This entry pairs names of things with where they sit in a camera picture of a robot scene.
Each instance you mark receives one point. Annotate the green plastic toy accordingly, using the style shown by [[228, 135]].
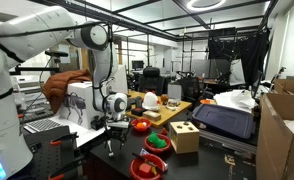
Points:
[[157, 141]]

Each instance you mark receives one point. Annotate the brown jacket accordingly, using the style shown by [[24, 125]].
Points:
[[60, 86]]

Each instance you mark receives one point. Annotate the clear plastic container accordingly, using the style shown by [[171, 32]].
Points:
[[173, 104]]

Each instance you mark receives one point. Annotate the black pegboard panel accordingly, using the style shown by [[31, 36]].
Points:
[[43, 156]]

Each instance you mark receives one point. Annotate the background monitor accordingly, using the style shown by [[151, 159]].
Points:
[[137, 65]]

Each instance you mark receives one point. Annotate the small black gadget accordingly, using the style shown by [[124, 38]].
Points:
[[97, 124]]

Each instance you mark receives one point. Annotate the cardboard box white label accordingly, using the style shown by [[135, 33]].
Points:
[[152, 116]]

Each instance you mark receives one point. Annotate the silver keyboard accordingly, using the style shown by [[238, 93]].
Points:
[[42, 125]]

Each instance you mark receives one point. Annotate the wooden desk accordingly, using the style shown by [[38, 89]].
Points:
[[173, 113]]

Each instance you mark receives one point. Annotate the orange square block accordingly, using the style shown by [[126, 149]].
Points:
[[145, 169]]

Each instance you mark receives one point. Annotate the black office chair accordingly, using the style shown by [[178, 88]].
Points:
[[152, 81]]

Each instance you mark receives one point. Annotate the orange wedge block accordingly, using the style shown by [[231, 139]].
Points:
[[164, 132]]

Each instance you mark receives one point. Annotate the black clamp orange tip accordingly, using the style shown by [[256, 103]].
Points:
[[63, 137], [70, 165]]

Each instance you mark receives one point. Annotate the white table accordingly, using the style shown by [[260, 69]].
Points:
[[80, 133]]

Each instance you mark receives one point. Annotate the brown football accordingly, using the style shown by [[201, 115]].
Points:
[[164, 99]]

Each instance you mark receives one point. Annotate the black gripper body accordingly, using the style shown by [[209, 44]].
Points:
[[116, 133]]

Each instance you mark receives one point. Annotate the black stick tool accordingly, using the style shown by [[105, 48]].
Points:
[[147, 162]]

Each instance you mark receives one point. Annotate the orange ball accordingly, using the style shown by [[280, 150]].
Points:
[[141, 125]]

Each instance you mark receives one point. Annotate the small open cardboard box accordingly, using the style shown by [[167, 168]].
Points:
[[288, 86]]

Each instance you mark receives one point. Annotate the wooden shape sorter box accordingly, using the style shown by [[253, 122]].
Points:
[[185, 141]]

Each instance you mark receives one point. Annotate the black cylindrical speaker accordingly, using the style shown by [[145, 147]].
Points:
[[138, 101]]

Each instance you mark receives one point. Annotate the black mesh chair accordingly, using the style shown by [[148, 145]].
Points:
[[190, 88]]

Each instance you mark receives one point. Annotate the black curtain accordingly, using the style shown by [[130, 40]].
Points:
[[250, 56]]

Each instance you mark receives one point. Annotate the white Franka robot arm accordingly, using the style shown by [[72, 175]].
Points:
[[3, 133]]

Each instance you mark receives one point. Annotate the black box red label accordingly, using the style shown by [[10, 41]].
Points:
[[138, 111]]

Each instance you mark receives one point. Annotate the dark plastic bin lid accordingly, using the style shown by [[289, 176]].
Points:
[[223, 121]]

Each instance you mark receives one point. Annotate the yellow toy piece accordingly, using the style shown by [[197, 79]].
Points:
[[154, 170]]

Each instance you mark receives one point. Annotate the black ceiling truss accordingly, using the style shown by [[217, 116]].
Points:
[[120, 22]]

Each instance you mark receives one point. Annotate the white box dog print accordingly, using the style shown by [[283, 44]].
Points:
[[80, 91]]

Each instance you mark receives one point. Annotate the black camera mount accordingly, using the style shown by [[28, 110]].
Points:
[[55, 53]]

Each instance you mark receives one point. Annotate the white helmet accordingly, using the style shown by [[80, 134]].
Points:
[[151, 101]]

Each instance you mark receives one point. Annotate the blue white card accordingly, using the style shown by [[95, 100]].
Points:
[[143, 151]]

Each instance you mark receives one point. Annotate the large cardboard box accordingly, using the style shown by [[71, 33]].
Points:
[[273, 146]]

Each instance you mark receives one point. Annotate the red plastic bowl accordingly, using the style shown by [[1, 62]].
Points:
[[135, 170], [141, 130], [157, 150]]

